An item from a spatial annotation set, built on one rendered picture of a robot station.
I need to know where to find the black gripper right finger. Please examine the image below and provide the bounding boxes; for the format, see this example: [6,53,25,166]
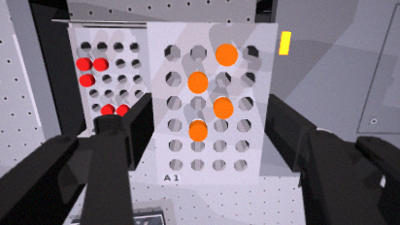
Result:
[264,94,400,225]

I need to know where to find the white tube rack with holes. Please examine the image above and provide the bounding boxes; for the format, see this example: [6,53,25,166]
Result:
[147,22,279,185]
[67,27,151,136]

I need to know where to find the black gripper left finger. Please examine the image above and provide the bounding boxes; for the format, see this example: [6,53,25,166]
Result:
[0,92,154,225]

